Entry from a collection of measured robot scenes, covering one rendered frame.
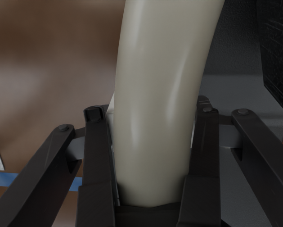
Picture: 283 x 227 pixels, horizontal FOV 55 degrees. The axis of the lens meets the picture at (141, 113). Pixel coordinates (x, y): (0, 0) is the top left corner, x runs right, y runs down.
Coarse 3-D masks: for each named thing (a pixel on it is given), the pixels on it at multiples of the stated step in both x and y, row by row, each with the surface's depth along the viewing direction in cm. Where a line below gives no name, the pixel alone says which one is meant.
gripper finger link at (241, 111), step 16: (240, 112) 15; (240, 128) 14; (256, 128) 13; (256, 144) 12; (272, 144) 12; (240, 160) 14; (256, 160) 12; (272, 160) 11; (256, 176) 12; (272, 176) 10; (256, 192) 12; (272, 192) 10; (272, 208) 11; (272, 224) 11
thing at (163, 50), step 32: (128, 0) 8; (160, 0) 7; (192, 0) 7; (224, 0) 8; (128, 32) 8; (160, 32) 8; (192, 32) 8; (128, 64) 8; (160, 64) 8; (192, 64) 8; (128, 96) 9; (160, 96) 8; (192, 96) 9; (128, 128) 9; (160, 128) 9; (192, 128) 10; (128, 160) 10; (160, 160) 9; (128, 192) 10; (160, 192) 10
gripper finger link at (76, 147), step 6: (108, 126) 17; (78, 132) 16; (84, 132) 16; (108, 132) 17; (78, 138) 16; (84, 138) 16; (108, 138) 17; (72, 144) 16; (78, 144) 16; (66, 150) 16; (72, 150) 16; (78, 150) 16; (66, 156) 16; (72, 156) 16; (78, 156) 16
